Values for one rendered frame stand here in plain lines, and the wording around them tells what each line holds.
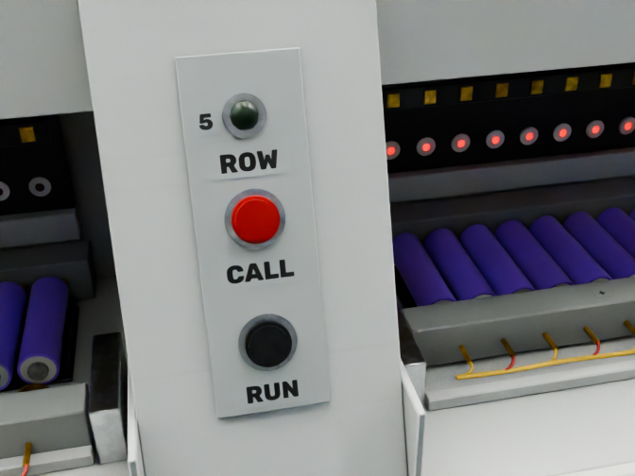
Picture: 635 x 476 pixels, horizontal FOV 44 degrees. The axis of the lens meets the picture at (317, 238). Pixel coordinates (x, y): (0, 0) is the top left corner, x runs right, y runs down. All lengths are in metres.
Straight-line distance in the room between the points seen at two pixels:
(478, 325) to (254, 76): 0.17
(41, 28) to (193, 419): 0.14
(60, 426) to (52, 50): 0.15
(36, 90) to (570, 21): 0.19
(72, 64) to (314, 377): 0.13
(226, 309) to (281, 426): 0.05
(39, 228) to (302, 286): 0.20
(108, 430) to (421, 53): 0.19
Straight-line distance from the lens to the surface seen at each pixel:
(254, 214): 0.26
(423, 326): 0.36
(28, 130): 0.42
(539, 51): 0.30
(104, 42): 0.26
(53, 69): 0.27
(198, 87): 0.26
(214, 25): 0.26
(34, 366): 0.37
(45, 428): 0.34
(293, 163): 0.26
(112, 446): 0.33
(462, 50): 0.29
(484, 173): 0.46
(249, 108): 0.26
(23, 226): 0.44
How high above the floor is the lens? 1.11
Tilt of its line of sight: 11 degrees down
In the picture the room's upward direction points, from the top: 5 degrees counter-clockwise
